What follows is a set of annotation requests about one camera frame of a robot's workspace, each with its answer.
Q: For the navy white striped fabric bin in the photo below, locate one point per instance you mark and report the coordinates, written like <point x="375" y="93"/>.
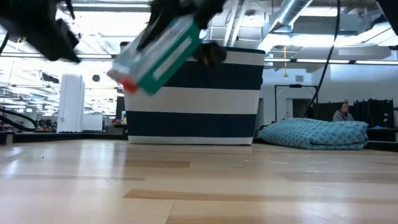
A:
<point x="192" y="102"/>

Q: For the folded blue patterned shirt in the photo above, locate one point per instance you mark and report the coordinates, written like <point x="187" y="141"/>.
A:
<point x="314" y="133"/>

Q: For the teal first aid kit box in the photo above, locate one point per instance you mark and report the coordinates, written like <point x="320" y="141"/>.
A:
<point x="158" y="59"/>

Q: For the black metal frame stand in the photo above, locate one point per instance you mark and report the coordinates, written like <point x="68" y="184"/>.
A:
<point x="295" y="93"/>

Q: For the white pillar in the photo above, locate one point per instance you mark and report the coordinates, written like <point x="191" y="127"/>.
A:
<point x="71" y="102"/>

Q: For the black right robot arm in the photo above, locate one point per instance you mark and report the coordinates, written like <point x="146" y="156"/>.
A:
<point x="390" y="12"/>

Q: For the person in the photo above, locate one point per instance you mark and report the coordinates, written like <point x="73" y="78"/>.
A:
<point x="343" y="114"/>

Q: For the black storage racks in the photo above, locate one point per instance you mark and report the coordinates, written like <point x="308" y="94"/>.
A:
<point x="373" y="113"/>

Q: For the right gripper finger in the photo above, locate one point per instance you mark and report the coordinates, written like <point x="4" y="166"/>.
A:
<point x="211" y="53"/>
<point x="154" y="28"/>

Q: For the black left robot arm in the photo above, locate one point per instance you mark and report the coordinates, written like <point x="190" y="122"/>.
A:
<point x="18" y="12"/>

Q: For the yellow hanging tag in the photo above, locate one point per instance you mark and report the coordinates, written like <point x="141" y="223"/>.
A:
<point x="285" y="67"/>

